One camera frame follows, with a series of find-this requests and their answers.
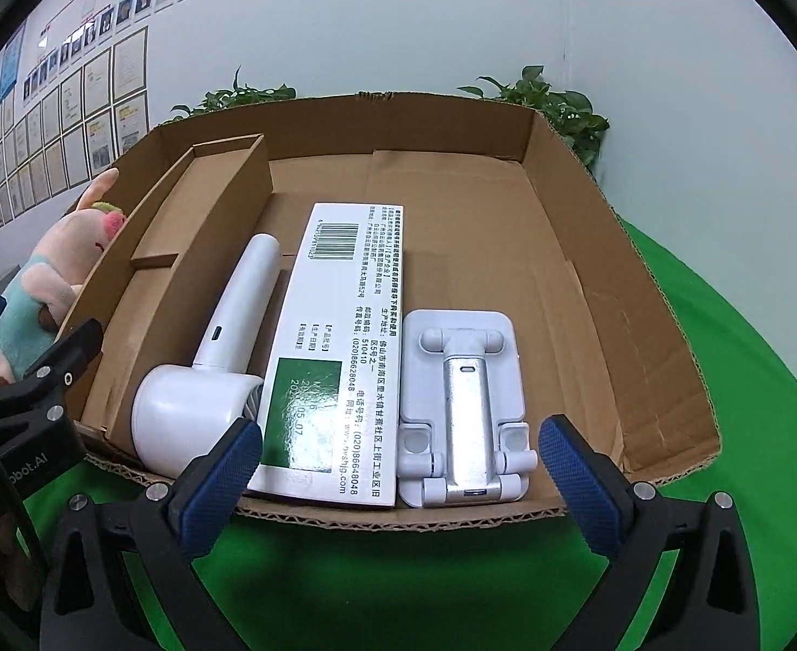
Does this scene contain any pink pig plush toy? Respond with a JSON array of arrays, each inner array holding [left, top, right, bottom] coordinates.
[[0, 169, 128, 384]]

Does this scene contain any white folding phone stand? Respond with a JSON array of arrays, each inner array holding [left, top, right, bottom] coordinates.
[[397, 308, 540, 508]]

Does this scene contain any white hair dryer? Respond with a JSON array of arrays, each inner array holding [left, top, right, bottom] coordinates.
[[129, 233, 284, 479]]

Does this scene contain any cardboard divider insert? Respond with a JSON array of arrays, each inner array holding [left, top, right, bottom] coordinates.
[[55, 134, 273, 422]]

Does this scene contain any wall of framed certificates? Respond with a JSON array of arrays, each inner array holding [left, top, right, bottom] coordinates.
[[0, 23, 151, 232]]

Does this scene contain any white and green carton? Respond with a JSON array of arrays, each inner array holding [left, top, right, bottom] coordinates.
[[245, 202, 407, 509]]

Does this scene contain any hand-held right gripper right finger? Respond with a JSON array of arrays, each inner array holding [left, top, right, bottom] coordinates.
[[537, 413, 760, 651]]

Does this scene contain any green potted plant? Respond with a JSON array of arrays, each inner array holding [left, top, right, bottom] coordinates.
[[458, 66, 609, 174], [171, 66, 297, 122]]

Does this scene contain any green cloth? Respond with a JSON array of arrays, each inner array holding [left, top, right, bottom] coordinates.
[[0, 217, 797, 651]]

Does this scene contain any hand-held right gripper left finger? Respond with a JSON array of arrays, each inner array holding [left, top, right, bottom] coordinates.
[[39, 417, 264, 651]]

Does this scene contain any large cardboard box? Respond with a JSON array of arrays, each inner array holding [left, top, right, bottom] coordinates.
[[52, 90, 721, 533]]

